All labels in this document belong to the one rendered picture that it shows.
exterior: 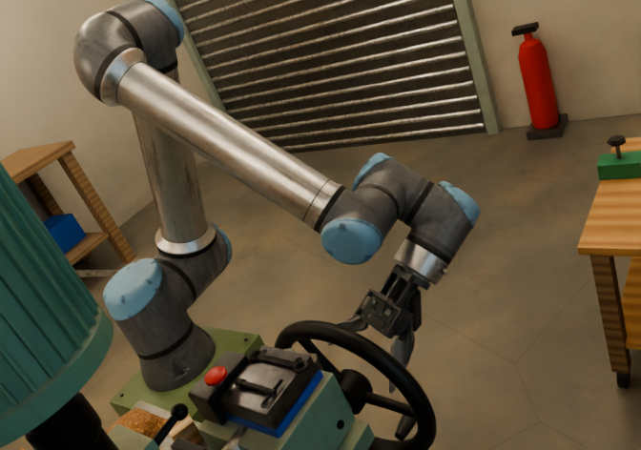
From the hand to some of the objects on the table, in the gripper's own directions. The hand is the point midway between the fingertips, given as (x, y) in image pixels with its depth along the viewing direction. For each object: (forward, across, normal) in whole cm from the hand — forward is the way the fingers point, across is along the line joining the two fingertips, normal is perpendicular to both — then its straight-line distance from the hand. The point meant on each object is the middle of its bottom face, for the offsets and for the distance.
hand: (359, 369), depth 105 cm
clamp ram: (+13, +8, -34) cm, 37 cm away
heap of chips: (+25, -14, -31) cm, 42 cm away
